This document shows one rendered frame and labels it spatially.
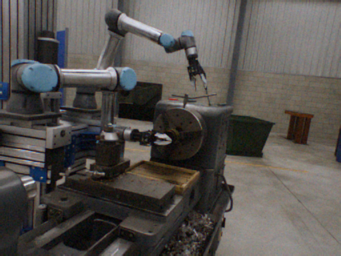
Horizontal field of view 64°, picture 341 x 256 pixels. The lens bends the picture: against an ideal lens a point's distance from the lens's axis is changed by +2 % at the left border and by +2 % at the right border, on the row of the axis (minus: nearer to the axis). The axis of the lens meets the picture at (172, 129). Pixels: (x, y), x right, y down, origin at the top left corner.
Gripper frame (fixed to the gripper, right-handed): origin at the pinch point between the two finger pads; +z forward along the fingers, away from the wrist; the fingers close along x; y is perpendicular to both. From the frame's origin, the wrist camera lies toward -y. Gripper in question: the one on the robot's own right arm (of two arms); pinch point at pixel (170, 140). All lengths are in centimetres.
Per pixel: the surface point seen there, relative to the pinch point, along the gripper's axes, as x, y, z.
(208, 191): -36, -35, 16
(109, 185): -10.0, 47.3, -3.7
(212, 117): 11.7, -35.2, 12.8
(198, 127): 6.5, -19.5, 8.9
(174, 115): 11.4, -19.3, -6.3
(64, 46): 87, -333, -383
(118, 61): 109, -859, -596
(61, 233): -20, 66, -7
